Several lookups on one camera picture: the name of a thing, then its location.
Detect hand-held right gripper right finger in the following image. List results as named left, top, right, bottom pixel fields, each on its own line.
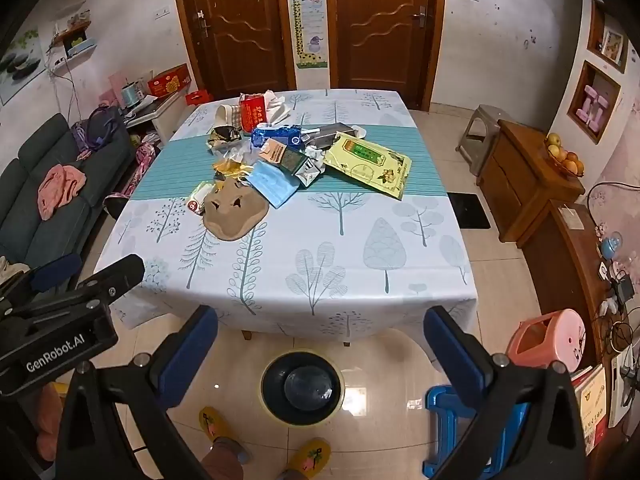
left=423, top=305, right=588, bottom=480

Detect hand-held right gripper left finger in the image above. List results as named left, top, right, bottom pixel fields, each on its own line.
left=52, top=305, right=219, bottom=480

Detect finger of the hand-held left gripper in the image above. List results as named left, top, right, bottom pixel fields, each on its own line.
left=0, top=254, right=82, bottom=307
left=0, top=254, right=146, bottom=334

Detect dark bin with yellow rim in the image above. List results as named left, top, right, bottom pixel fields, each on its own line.
left=259, top=351, right=345, bottom=427

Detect brown paper bag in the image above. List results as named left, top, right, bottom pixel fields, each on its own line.
left=201, top=179, right=268, bottom=242

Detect yellow snack packet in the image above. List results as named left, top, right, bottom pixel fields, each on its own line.
left=212, top=157, right=251, bottom=177

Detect blue face mask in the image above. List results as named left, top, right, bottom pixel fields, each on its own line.
left=247, top=166, right=301, bottom=209

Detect blue packet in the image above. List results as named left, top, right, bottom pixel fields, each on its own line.
left=251, top=124, right=305, bottom=150

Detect white green print wrapper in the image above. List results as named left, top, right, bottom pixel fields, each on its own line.
left=294, top=152, right=326, bottom=188

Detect yellow green packet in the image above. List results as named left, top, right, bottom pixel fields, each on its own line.
left=322, top=131, right=412, bottom=202

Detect person's left hand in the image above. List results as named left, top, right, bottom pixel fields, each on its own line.
left=32, top=385, right=66, bottom=463

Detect dark green sofa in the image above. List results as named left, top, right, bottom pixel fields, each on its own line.
left=0, top=112, right=136, bottom=281

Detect blue plastic stool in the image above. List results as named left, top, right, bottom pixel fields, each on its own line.
left=422, top=385, right=531, bottom=480

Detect yellow slipper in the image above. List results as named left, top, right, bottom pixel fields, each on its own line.
left=199, top=406, right=238, bottom=453
left=282, top=437, right=332, bottom=480

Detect pink cloth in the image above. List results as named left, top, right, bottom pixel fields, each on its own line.
left=37, top=164, right=87, bottom=222

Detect pink plastic stool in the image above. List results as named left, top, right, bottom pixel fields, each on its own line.
left=506, top=309, right=587, bottom=372

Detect white red wrapper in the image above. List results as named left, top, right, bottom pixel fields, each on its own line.
left=186, top=181, right=218, bottom=216

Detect pink patterned hoverboard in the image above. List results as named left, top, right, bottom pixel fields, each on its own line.
left=102, top=142, right=157, bottom=218

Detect dark wooden sideboard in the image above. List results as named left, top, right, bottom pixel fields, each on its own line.
left=522, top=199, right=616, bottom=386

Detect books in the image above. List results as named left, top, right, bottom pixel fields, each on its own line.
left=570, top=362, right=608, bottom=453

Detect table with tree tablecloth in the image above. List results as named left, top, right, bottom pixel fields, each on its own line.
left=92, top=89, right=480, bottom=348

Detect black floor mat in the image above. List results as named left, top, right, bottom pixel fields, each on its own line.
left=446, top=191, right=493, bottom=231

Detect purple bag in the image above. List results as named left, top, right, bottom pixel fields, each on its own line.
left=70, top=105, right=126, bottom=153

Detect low white cabinet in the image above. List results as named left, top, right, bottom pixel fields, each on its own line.
left=124, top=91, right=187, bottom=147

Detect black gold wrapper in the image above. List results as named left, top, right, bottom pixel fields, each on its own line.
left=207, top=125, right=243, bottom=151

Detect metal pot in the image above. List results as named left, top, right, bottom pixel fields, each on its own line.
left=120, top=80, right=147, bottom=110

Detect low wooden cabinet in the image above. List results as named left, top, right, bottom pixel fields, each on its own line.
left=477, top=119, right=586, bottom=247

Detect blue round toy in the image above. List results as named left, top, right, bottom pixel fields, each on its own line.
left=600, top=232, right=625, bottom=261

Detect striped paper cup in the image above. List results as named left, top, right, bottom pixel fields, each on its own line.
left=215, top=104, right=243, bottom=128

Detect brown kraft packet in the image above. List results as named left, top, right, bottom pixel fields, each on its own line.
left=260, top=139, right=288, bottom=165

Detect orange carton box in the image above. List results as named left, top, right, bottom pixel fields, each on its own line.
left=146, top=64, right=192, bottom=98

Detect grey plastic stool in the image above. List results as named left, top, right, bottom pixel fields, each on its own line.
left=456, top=104, right=503, bottom=171

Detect white crumpled paper bag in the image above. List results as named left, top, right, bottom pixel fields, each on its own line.
left=262, top=90, right=293, bottom=123

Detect dark grey packet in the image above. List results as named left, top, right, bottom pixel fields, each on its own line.
left=312, top=122, right=368, bottom=151

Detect brown wooden door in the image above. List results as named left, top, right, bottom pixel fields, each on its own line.
left=170, top=0, right=297, bottom=101
left=326, top=0, right=447, bottom=111

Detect pink dumbbells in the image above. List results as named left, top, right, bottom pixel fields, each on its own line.
left=579, top=85, right=612, bottom=131

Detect giraffe height chart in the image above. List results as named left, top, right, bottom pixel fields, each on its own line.
left=286, top=0, right=330, bottom=70

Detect black cable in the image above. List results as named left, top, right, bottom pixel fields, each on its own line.
left=586, top=180, right=640, bottom=226

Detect stone print wall picture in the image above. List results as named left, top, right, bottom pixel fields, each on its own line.
left=0, top=27, right=47, bottom=107

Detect wall shelf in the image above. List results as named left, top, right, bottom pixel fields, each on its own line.
left=47, top=10, right=98, bottom=68

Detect wooden framed wall niche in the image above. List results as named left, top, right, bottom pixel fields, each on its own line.
left=567, top=60, right=622, bottom=146

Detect wall niche with picture frame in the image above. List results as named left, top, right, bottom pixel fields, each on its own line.
left=587, top=0, right=628, bottom=73

